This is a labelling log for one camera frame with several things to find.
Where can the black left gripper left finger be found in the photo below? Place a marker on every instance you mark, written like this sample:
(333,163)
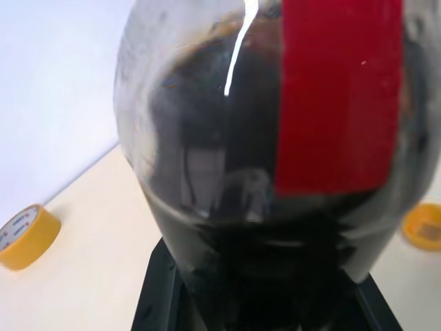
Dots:
(156,296)

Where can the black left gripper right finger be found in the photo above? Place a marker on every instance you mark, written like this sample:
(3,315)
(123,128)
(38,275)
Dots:
(377,307)

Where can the dark drink bottle red label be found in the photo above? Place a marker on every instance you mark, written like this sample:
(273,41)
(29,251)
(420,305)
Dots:
(241,138)

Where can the yellow round lid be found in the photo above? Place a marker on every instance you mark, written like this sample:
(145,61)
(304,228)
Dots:
(423,225)

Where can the yellow tape roll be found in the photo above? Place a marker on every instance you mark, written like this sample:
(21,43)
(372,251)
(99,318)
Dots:
(29,238)

